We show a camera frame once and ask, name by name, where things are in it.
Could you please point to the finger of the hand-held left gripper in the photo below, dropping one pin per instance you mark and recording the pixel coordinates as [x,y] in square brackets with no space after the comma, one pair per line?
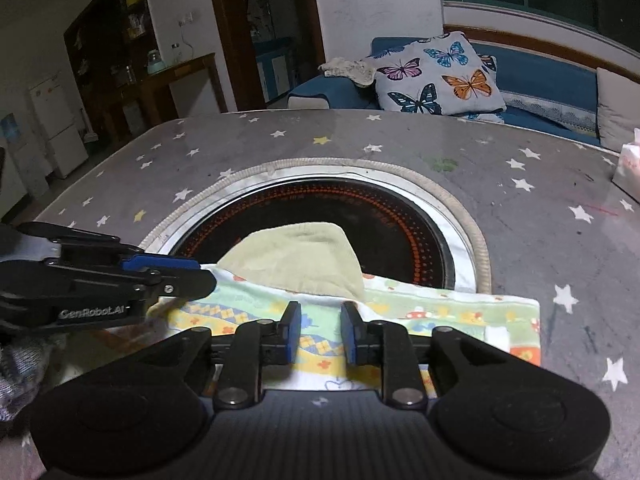
[187,285]
[160,262]

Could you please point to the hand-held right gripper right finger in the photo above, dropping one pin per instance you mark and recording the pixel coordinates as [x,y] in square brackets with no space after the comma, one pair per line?
[350,336]

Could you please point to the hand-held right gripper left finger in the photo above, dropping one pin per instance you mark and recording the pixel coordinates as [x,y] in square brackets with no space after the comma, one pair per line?
[293,334]

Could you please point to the pale yellow cloth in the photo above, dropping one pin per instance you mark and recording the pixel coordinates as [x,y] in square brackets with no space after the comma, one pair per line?
[300,255]

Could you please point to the colourful printed cloth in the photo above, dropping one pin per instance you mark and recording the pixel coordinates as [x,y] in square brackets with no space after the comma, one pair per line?
[440,310]

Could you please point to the person's left forearm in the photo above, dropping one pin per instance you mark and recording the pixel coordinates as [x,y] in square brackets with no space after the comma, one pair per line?
[25,370]

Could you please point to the round black table heater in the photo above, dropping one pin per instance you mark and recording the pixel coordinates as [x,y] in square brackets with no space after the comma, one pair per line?
[390,230]

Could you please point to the white water dispenser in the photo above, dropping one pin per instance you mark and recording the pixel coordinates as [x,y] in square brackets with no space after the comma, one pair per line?
[15,160]

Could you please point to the white fridge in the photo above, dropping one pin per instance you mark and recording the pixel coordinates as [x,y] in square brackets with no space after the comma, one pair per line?
[55,125]

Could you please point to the wooden sideboard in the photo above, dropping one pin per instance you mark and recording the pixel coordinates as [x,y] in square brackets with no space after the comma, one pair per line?
[165,85]

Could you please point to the pale green jar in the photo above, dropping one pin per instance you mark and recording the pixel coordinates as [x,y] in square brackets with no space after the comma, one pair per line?
[154,62]

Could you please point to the grey star printed tablecloth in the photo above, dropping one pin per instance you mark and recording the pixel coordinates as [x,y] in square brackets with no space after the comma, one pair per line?
[525,240]

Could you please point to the blue cabinet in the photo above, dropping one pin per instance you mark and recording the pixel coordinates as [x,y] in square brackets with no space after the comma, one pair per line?
[272,70]

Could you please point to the dark wooden shelf cabinet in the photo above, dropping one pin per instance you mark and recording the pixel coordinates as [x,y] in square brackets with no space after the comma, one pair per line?
[100,35]

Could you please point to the cream crumpled cloth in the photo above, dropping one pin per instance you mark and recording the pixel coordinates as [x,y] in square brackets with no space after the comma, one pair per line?
[350,67]

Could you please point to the butterfly printed pillow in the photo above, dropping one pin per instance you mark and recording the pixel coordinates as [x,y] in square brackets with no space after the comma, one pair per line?
[430,75]

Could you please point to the blue sofa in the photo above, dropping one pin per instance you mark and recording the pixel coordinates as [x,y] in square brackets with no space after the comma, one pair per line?
[540,80]

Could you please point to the white tissue pack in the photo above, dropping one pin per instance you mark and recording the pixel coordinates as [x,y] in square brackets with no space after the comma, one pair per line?
[627,165]

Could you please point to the white cushion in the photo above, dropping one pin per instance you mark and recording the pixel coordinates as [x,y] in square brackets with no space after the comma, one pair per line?
[617,105]

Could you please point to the wooden door frame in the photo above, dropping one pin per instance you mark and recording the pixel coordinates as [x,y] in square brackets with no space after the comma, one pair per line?
[225,35]

